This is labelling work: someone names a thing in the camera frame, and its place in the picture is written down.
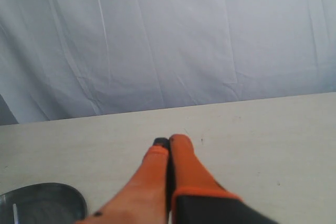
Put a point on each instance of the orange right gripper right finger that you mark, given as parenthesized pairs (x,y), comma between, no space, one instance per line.
(198,197)

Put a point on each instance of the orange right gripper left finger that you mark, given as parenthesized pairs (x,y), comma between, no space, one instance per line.
(143,199)

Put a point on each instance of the round silver metal plate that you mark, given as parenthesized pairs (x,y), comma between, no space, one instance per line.
(43,203)

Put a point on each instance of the white backdrop curtain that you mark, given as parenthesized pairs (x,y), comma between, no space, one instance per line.
(64,59)

